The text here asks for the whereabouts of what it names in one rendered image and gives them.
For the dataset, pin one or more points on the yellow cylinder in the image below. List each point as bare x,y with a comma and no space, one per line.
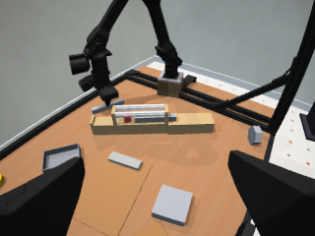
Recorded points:
2,180

